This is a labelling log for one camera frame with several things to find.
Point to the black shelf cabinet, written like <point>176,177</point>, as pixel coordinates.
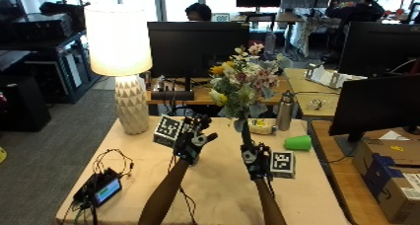
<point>52,67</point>

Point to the wooden desk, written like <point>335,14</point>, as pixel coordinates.
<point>313,95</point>
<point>218,93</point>

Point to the green plastic cup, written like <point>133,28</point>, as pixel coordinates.
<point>298,142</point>

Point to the white table lamp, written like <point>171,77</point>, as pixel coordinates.
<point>120,60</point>

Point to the cardboard box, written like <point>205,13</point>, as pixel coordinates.
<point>391,182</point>

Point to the person's right hand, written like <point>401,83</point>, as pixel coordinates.
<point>254,161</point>

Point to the steel water bottle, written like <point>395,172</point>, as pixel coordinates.
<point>286,111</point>

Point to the black speaker bar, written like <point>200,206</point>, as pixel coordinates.
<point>172,95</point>

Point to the white marker cube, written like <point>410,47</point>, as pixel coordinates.
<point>282,163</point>
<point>168,131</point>

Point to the person's left hand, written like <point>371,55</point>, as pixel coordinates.
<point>191,145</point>

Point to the mixed flower bouquet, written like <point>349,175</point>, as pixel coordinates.
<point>245,83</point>

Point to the white paper holder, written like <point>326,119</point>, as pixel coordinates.
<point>326,75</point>

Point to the clear glass object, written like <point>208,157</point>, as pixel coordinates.
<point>315,104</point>

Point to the black box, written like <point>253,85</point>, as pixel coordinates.
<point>42,26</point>

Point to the black device with screen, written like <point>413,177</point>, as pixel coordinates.
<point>100,188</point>

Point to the yellow white packet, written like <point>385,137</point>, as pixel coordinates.
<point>262,126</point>

